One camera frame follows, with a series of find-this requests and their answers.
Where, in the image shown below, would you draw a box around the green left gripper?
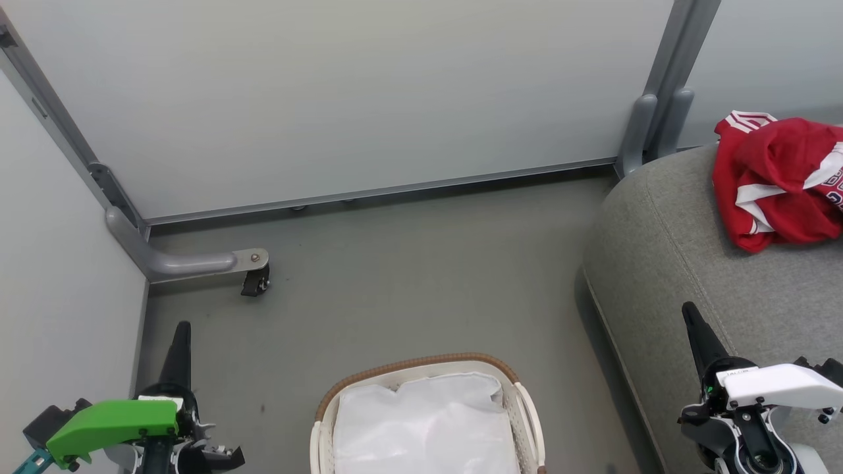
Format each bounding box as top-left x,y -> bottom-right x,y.
46,321 -> 200,469

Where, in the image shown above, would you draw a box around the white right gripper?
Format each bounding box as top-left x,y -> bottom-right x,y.
682,302 -> 843,412

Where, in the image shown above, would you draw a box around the red jersey with white trim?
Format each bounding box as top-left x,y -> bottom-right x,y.
713,111 -> 843,198

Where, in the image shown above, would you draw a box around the white woven laundry basket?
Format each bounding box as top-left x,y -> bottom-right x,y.
310,353 -> 547,474

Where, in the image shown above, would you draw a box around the white basket liner cloth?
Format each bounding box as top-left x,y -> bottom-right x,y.
333,372 -> 521,474

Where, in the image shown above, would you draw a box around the grey fabric sofa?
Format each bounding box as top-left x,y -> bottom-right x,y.
583,142 -> 843,474

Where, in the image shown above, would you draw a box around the black caster wheel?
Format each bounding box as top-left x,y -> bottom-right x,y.
240,265 -> 271,297

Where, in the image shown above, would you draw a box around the grey partition foot bracket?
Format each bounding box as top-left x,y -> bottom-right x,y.
105,206 -> 269,284

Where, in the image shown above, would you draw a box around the teal left cable connector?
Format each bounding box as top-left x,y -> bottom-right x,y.
12,446 -> 53,474

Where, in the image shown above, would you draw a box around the grey partition bottom rail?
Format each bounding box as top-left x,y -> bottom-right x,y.
142,157 -> 620,228

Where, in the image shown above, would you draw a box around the grey partition post with feet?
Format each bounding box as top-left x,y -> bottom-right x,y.
616,0 -> 722,178

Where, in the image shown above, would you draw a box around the grey slanted partition post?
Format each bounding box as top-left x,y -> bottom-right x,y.
0,23 -> 149,231

